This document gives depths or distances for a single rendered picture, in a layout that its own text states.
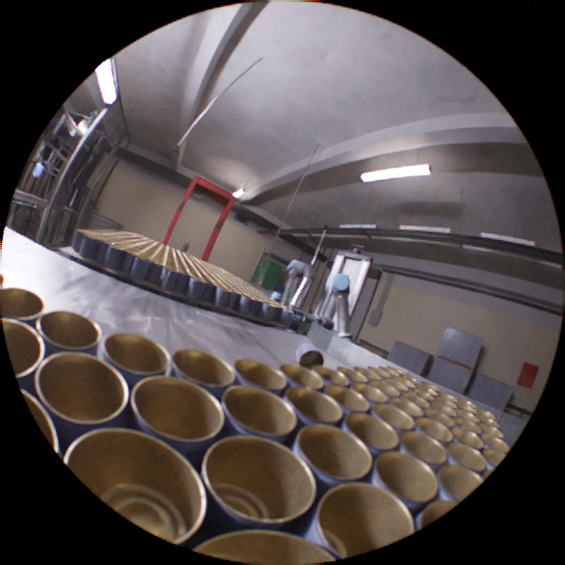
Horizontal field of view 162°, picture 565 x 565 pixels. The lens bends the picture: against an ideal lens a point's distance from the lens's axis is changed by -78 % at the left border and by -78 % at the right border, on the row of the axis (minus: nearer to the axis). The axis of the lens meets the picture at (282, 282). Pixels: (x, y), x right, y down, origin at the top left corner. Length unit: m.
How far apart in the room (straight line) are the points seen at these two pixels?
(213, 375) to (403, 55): 3.76
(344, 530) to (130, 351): 0.27
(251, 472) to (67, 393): 0.16
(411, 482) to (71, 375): 0.31
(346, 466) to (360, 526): 0.07
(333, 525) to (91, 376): 0.23
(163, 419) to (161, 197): 9.89
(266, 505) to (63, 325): 0.26
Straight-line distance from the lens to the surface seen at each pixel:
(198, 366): 0.26
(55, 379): 0.19
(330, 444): 0.22
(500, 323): 8.95
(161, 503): 0.19
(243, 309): 0.88
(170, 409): 0.21
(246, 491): 0.21
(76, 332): 0.26
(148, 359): 0.24
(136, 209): 10.02
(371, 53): 3.72
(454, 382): 7.11
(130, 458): 0.16
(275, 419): 0.22
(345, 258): 1.86
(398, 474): 0.25
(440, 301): 9.04
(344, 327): 1.32
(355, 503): 0.19
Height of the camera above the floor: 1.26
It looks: 2 degrees up
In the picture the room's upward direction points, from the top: 22 degrees clockwise
